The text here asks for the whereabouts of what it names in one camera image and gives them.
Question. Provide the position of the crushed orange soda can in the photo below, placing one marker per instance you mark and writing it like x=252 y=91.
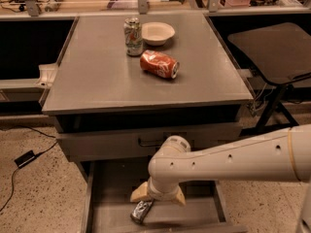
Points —
x=159 y=64

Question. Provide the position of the black drawer handle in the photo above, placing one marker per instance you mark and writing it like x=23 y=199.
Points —
x=149 y=143

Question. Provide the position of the grey drawer cabinet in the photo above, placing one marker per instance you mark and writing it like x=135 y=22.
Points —
x=98 y=87

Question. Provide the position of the black side table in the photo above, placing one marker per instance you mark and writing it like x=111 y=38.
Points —
x=281 y=54

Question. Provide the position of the upper grey drawer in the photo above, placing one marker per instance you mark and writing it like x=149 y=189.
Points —
x=88 y=146

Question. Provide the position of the silver redbull can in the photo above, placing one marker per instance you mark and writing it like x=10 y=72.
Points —
x=141 y=210

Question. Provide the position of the black power adapter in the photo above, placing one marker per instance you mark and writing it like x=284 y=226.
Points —
x=25 y=159

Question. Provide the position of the white bowl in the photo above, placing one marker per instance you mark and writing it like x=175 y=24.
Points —
x=157 y=33

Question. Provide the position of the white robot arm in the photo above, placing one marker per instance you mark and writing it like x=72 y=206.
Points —
x=279 y=156

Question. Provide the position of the white plastic bracket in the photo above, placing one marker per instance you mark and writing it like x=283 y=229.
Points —
x=47 y=75

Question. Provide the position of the upright green white can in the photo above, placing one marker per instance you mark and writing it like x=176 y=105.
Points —
x=132 y=29

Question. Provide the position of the dark tool on shelf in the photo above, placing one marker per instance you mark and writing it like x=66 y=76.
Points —
x=53 y=5

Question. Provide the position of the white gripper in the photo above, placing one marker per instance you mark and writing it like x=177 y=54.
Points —
x=163 y=193

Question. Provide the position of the open middle grey drawer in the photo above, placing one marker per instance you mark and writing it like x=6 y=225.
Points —
x=108 y=209

